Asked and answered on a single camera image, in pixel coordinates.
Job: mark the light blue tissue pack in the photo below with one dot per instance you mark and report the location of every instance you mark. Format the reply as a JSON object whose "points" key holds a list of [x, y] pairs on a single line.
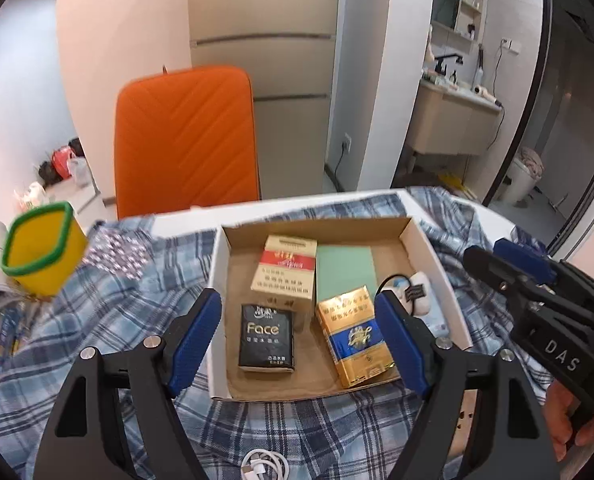
{"points": [[440, 330]]}

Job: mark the white laundry bin with clothes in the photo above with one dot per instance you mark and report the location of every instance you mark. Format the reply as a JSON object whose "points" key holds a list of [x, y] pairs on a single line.
{"points": [[524, 173]]}

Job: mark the bathroom vanity cabinet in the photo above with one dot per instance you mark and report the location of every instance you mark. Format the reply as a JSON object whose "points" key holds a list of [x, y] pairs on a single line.
{"points": [[452, 122]]}

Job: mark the black Face tissue pack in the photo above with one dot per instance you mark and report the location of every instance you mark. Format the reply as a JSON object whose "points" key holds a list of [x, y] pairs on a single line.
{"points": [[266, 344]]}

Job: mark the white cardboard box tray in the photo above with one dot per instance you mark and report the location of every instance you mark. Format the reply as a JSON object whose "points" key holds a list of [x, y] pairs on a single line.
{"points": [[297, 318]]}

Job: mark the white hair dryer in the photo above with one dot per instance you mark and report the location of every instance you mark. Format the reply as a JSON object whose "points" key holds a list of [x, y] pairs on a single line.
{"points": [[485, 95]]}

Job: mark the patterned purple pouch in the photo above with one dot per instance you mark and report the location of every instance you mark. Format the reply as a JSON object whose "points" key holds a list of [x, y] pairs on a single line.
{"points": [[117, 253]]}

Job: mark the yellow green-rimmed bin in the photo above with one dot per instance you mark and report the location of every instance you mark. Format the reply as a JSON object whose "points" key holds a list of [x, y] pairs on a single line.
{"points": [[43, 247]]}

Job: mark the beige refrigerator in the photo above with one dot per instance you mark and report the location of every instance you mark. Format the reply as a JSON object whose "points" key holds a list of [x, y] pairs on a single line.
{"points": [[287, 48]]}

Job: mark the tan round case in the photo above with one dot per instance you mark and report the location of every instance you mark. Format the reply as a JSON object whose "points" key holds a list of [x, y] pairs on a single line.
{"points": [[464, 424]]}

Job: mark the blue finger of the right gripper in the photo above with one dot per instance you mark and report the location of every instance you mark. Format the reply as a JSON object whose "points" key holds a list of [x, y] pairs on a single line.
{"points": [[527, 259], [495, 272]]}

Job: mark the red bag on floor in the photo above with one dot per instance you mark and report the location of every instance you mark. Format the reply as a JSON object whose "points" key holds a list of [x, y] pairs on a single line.
{"points": [[59, 165]]}

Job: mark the green cloth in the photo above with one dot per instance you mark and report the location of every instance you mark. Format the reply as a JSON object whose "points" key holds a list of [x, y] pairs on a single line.
{"points": [[340, 269]]}

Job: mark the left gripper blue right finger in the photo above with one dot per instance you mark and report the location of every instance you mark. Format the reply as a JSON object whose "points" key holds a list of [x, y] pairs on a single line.
{"points": [[407, 340]]}

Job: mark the mirror cabinet with shelves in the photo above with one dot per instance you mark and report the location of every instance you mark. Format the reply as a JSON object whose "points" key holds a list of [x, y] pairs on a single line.
{"points": [[463, 21]]}

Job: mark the gold blue cigarette pack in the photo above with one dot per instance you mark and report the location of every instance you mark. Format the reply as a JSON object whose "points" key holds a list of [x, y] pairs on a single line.
{"points": [[356, 343]]}

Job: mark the orange chair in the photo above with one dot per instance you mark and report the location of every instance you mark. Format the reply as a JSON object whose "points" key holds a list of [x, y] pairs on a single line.
{"points": [[185, 139]]}

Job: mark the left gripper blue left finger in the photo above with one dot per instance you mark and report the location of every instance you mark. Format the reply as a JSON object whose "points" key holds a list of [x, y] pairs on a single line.
{"points": [[188, 339]]}

